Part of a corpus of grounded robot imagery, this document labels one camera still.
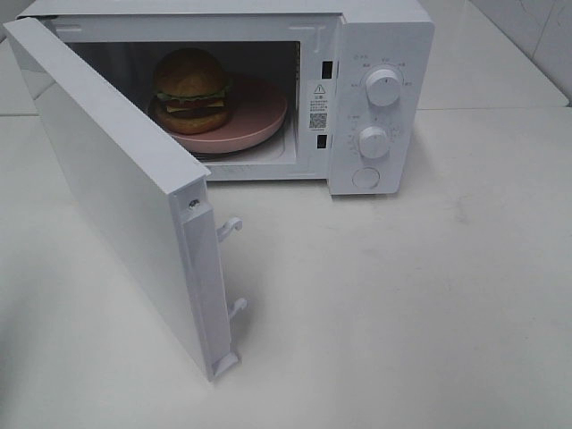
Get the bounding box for pink plate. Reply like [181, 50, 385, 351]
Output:
[168, 74, 288, 156]

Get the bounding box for white upper dial knob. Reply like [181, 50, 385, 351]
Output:
[364, 65, 403, 107]

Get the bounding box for white microwave oven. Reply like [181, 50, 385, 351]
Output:
[15, 1, 434, 195]

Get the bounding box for white warning label sticker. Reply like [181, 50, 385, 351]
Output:
[306, 80, 333, 131]

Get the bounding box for toy burger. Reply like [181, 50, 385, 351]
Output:
[151, 48, 232, 135]

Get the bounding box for white microwave door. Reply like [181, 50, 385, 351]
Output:
[5, 18, 247, 380]

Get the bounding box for round white door button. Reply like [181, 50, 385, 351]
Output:
[352, 167, 381, 189]

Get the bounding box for white lower dial knob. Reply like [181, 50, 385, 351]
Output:
[357, 126, 390, 159]

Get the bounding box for glass microwave turntable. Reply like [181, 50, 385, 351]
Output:
[192, 133, 288, 163]

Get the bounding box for white dial knob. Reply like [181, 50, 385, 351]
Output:
[364, 65, 403, 107]
[357, 126, 390, 159]

